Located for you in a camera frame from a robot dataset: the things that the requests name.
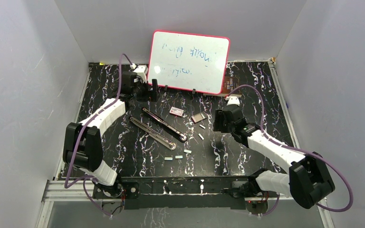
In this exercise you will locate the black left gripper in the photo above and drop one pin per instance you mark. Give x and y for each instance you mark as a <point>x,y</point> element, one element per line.
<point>150,96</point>

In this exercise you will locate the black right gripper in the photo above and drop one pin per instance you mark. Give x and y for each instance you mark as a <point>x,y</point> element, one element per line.
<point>218,118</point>

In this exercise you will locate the red white staple box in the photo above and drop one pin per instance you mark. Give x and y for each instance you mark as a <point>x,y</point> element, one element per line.
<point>176,111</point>

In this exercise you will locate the cardboard staple box tray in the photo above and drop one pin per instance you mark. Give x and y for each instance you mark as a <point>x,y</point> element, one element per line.
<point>199,117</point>

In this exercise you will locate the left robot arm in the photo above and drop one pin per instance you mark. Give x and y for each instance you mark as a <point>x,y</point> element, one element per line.
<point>83,141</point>

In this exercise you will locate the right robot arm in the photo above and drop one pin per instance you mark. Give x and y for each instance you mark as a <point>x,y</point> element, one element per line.
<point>306,178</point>

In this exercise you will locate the brown Three Days book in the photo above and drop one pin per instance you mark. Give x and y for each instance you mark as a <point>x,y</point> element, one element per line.
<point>229,84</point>

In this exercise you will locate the pink framed whiteboard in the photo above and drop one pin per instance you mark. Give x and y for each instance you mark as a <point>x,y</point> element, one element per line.
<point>187,61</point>

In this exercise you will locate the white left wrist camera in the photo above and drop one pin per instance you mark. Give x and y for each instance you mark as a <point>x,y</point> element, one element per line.
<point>142,71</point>

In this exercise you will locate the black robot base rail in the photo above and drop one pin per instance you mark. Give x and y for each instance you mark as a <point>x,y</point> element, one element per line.
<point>186,192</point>

